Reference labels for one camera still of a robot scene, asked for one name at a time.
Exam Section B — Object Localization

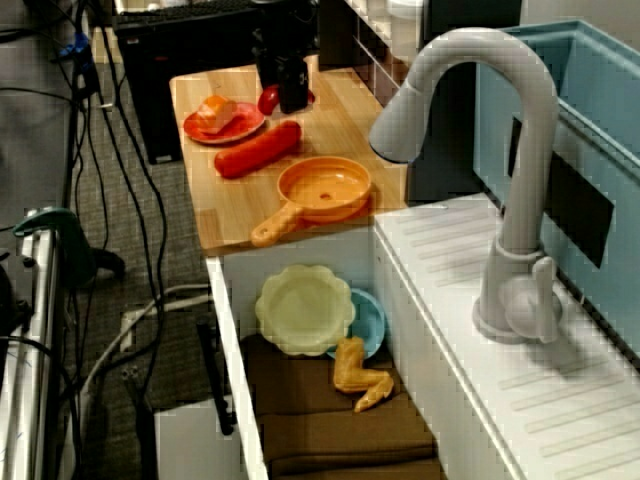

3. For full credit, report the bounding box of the red tuna sushi toy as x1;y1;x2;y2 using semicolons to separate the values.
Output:
257;83;316;116

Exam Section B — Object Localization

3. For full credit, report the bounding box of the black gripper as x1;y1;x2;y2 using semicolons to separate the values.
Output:
253;29;310;115

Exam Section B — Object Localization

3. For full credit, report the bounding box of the black device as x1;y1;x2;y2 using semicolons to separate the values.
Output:
0;264;34;346

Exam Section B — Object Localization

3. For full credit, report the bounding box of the black computer tower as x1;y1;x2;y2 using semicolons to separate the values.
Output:
113;3;271;166

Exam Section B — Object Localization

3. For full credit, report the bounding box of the black cable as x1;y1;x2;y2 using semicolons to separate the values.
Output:
82;24;169;391
69;59;111;256

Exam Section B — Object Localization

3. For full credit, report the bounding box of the brown folded cloth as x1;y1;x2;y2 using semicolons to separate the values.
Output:
239;334;446;480

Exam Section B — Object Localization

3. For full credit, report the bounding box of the orange toy frying pan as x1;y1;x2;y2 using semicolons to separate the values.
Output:
249;155;374;249

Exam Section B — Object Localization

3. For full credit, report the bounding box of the teal plastic bin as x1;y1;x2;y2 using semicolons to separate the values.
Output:
474;19;640;366

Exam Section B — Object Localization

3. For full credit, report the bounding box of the black upright panel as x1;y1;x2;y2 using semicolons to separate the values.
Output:
404;0;524;209

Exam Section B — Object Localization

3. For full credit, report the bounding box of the black cabinet handle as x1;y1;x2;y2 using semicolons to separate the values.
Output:
195;319;236;436

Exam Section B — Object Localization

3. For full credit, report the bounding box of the red toy plate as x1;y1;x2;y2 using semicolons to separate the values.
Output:
183;101;267;146

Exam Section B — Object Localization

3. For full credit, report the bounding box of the white toy sink unit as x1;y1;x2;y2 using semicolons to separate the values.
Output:
205;192;640;480

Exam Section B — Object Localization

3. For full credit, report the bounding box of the white power cable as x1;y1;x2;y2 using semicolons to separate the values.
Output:
79;283;211;401

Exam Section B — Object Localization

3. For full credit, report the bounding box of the large white canister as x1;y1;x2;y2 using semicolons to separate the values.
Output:
387;0;426;21

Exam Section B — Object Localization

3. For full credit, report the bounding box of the grey toy faucet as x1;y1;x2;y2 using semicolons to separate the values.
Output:
368;28;564;346

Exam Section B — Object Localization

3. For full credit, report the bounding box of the long wooden countertop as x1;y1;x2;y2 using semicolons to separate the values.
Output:
168;54;409;255

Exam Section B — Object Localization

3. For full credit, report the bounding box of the black tape patch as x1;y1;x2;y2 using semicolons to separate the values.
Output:
507;117;615;270

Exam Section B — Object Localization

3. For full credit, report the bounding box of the dark tiled backsplash panel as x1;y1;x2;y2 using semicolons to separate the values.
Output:
318;0;419;109

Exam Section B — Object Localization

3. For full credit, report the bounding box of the red toy sausage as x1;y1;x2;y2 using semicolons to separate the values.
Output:
214;119;303;180

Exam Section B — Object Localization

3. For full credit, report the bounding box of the blue cable connector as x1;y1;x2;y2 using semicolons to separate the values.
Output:
58;32;91;61

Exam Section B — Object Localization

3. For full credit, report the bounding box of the aluminium frame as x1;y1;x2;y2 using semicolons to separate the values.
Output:
0;219;66;480

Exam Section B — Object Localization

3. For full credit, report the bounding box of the pale yellow scalloped plate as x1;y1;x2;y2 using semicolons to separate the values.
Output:
254;263;357;357

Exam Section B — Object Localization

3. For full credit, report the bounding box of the orange bread slice toy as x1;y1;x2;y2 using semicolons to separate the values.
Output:
196;94;239;135

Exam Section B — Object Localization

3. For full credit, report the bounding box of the light blue toy plate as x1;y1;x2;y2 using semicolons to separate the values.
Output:
324;288;387;362

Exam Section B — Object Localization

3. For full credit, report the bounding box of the toy chicken wing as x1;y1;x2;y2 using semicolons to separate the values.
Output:
333;336;395;414

